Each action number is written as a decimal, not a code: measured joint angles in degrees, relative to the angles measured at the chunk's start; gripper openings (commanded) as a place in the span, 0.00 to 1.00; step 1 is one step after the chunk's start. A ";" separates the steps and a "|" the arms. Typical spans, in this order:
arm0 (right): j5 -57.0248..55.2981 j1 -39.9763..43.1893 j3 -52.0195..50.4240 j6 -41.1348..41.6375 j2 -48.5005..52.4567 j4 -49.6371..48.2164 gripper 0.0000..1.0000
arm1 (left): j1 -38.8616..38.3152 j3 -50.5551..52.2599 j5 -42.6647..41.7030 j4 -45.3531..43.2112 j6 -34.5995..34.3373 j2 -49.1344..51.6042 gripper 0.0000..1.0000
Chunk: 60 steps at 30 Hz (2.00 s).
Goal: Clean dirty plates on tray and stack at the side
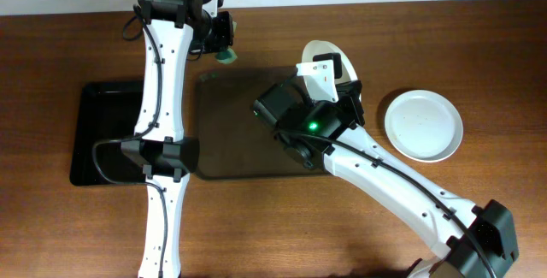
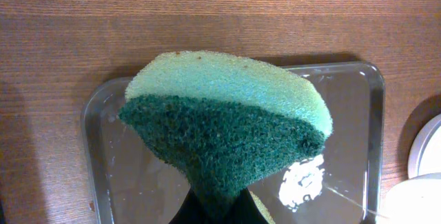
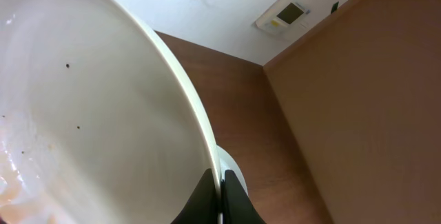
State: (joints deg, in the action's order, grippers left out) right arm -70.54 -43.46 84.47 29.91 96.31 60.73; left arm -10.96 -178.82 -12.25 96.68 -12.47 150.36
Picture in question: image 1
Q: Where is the green yellow sponge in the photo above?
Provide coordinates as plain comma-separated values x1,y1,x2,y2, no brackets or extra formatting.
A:
215,48,238,65

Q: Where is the cream plastic plate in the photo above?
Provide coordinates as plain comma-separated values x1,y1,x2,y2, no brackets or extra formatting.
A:
296,40,358,103

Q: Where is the pale green plastic plate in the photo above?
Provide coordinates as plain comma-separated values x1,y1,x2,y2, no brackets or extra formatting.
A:
384,90,464,163

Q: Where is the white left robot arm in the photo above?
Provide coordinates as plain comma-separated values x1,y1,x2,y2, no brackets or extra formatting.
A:
121,0,233,277

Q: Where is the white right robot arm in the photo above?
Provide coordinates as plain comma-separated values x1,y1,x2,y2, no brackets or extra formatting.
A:
252,52,520,278

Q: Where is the dark brown serving tray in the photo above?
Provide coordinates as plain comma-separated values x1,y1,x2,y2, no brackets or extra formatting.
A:
194,67,325,180

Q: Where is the black plastic tray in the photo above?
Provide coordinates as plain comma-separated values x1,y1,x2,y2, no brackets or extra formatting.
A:
69,80,144,186

